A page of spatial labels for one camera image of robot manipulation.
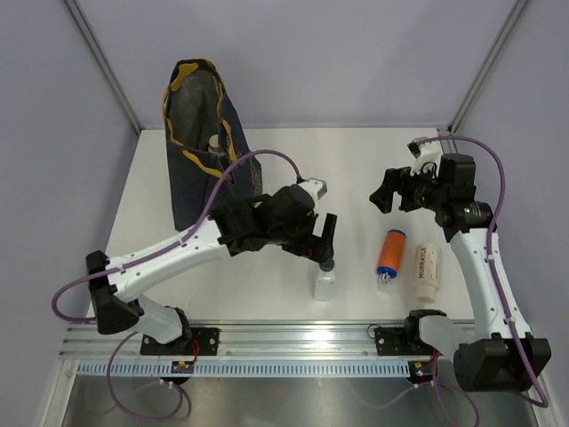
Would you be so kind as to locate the dark blue canvas bag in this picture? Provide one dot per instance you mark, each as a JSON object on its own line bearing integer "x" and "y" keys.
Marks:
{"x": 196, "y": 106}

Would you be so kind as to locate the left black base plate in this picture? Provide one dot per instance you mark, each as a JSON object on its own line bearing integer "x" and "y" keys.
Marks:
{"x": 204, "y": 340}

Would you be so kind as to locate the clear bottle black cap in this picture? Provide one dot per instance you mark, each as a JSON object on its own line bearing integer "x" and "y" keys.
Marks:
{"x": 324, "y": 287}

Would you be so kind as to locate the cream Murrayle bottle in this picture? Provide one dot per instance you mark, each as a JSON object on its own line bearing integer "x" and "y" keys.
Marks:
{"x": 426, "y": 278}

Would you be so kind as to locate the orange blue tube bottle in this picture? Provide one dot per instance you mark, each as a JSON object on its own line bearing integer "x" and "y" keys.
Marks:
{"x": 392, "y": 252}

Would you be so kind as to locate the aluminium mounting rail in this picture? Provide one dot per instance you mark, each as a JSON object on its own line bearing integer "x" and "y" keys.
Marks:
{"x": 314, "y": 340}

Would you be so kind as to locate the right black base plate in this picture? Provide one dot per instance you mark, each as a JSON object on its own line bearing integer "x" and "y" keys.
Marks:
{"x": 401, "y": 341}

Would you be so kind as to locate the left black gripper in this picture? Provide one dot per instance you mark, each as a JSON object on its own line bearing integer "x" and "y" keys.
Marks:
{"x": 316, "y": 247}

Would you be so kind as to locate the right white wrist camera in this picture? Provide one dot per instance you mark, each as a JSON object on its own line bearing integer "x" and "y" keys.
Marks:
{"x": 425, "y": 152}

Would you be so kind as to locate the pale green cylindrical bottle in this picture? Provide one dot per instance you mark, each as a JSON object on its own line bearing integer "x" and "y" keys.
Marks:
{"x": 214, "y": 146}

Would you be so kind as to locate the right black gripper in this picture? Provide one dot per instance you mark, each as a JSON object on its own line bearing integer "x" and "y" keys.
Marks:
{"x": 396, "y": 180}

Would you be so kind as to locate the slotted grey cable duct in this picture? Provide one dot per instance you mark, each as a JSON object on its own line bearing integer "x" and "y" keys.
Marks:
{"x": 249, "y": 368}

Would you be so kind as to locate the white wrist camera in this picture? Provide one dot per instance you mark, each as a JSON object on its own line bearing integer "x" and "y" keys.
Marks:
{"x": 425, "y": 152}
{"x": 316, "y": 188}

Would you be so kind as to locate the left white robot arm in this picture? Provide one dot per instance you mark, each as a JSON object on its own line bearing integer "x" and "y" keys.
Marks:
{"x": 118, "y": 284}

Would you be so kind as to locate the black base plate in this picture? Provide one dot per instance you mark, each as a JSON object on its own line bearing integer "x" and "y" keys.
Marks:
{"x": 204, "y": 340}
{"x": 401, "y": 341}

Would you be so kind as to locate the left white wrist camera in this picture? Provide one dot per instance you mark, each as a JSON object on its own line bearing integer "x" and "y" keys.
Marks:
{"x": 316, "y": 188}

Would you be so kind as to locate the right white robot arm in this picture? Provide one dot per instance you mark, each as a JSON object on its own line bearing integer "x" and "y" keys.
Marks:
{"x": 503, "y": 355}

